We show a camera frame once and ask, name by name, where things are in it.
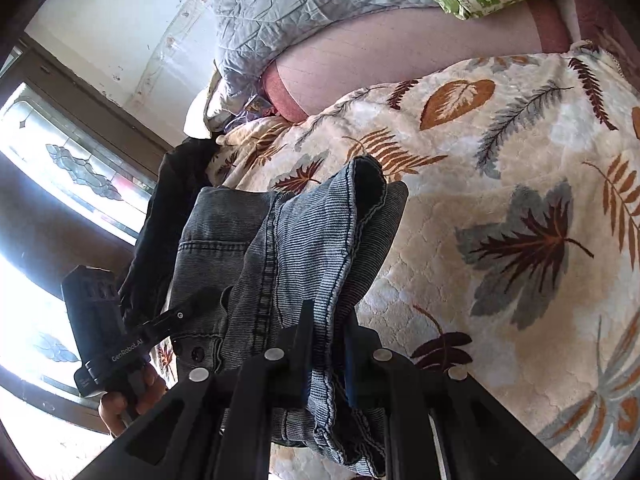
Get grey quilted pillow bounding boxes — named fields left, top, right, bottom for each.
left=212, top=0, right=441, bottom=98

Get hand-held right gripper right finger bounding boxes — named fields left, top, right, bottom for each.
left=342, top=310, right=578, bottom=480

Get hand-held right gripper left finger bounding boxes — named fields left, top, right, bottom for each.
left=75, top=317, right=321, bottom=480

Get blue denim pants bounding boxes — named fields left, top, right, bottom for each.
left=220, top=155, right=411, bottom=478

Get cream pillow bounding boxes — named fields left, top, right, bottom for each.
left=182, top=72, right=236, bottom=141

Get pink bed sheet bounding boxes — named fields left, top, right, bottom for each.
left=262, top=0, right=640, bottom=126

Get leaf print blanket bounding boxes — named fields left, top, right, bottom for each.
left=155, top=42, right=640, bottom=480

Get dark grey denim garment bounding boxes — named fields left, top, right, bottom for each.
left=167, top=187, right=281, bottom=376

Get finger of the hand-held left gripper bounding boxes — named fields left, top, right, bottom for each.
left=130, top=292, right=236, bottom=347

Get person's left hand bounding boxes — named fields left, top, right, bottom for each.
left=98, top=362, right=168, bottom=438

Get black garment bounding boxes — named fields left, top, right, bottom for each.
left=117, top=137, right=221, bottom=331

